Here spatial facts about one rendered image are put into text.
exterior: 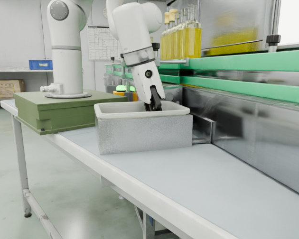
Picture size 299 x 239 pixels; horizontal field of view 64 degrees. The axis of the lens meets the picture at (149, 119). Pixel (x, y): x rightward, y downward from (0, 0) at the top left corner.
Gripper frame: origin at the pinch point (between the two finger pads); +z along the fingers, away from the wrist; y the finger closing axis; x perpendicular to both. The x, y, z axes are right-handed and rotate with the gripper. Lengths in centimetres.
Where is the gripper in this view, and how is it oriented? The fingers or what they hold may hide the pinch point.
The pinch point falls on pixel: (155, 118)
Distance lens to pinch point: 64.2
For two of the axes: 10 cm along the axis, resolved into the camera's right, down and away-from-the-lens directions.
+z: 2.5, 9.2, 3.0
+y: -2.9, -2.2, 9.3
